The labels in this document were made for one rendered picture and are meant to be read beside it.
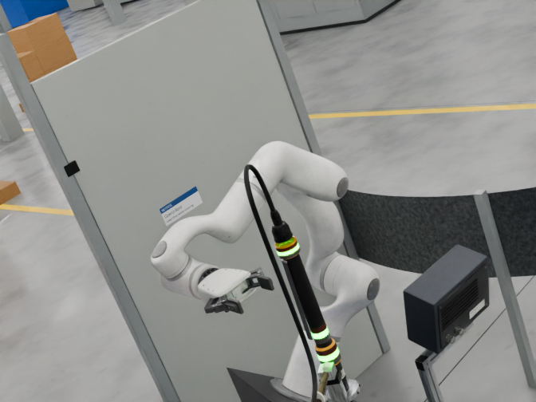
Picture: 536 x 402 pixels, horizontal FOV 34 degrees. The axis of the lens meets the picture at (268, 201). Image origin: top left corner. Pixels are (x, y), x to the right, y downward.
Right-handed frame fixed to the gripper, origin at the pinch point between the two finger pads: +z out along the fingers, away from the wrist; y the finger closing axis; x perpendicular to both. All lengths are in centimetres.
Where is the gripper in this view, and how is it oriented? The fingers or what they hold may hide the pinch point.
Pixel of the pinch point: (253, 295)
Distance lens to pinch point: 189.3
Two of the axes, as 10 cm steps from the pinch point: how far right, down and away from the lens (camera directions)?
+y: -7.1, 4.8, -5.2
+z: 6.3, 0.8, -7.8
